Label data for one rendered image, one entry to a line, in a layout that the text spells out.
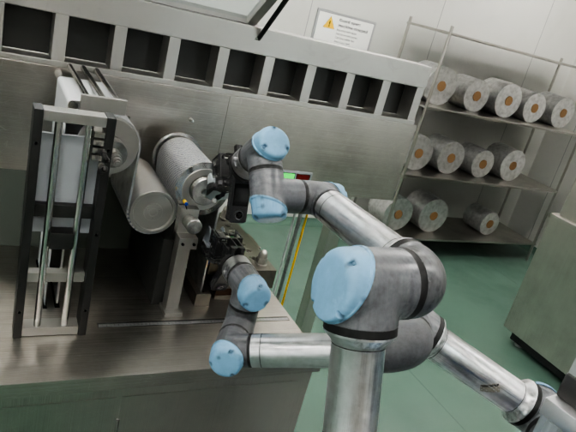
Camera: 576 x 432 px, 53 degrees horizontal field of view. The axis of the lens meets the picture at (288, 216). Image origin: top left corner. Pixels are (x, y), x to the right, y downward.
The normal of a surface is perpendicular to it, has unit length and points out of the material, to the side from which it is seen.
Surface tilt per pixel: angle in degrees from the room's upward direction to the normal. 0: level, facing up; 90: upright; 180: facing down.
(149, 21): 90
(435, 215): 90
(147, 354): 0
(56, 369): 0
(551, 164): 90
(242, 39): 90
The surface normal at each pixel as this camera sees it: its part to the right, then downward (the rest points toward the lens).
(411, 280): 0.48, -0.16
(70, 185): 0.42, 0.41
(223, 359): -0.11, 0.33
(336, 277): -0.86, -0.18
